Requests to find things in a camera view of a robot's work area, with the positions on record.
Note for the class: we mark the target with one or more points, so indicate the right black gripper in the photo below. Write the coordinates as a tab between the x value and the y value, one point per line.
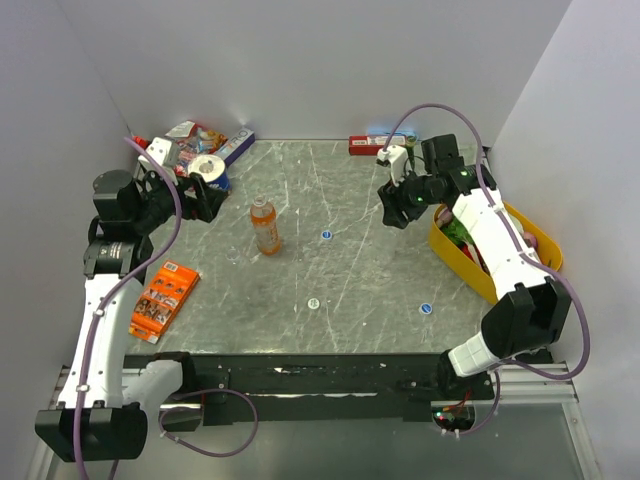
393	202

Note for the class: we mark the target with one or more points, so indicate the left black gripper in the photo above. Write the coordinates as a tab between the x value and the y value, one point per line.
209	199

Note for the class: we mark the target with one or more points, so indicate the clear plastic bottle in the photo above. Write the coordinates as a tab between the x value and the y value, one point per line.
233	255

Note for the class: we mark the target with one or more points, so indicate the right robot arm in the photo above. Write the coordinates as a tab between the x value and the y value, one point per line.
532	305

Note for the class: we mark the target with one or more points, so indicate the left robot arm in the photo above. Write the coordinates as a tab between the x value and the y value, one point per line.
96	416

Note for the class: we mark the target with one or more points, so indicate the orange drink bottle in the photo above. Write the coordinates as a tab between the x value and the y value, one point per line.
264	220

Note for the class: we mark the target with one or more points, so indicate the green glass bottle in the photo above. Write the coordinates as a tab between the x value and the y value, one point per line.
410	145

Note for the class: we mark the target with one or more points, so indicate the toilet paper roll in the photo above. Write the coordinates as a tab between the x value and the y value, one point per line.
212	169

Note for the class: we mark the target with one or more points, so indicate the green lettuce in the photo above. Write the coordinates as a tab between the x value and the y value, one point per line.
457	233

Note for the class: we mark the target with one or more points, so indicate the red snack bag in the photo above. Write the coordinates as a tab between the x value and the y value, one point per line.
193	139

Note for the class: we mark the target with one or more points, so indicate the purple white box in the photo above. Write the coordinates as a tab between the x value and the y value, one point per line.
236	145

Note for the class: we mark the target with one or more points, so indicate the yellow basket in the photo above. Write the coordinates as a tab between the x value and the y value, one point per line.
473	275

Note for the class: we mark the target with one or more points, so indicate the red box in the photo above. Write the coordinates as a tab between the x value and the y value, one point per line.
365	145

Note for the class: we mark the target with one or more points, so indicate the blue box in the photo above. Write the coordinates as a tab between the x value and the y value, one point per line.
385	132

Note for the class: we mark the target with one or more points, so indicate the orange snack box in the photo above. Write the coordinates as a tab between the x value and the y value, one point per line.
161	301

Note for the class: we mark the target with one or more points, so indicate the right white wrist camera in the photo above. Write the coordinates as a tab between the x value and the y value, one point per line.
396	159

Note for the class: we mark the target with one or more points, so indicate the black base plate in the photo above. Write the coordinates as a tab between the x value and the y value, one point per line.
237	407

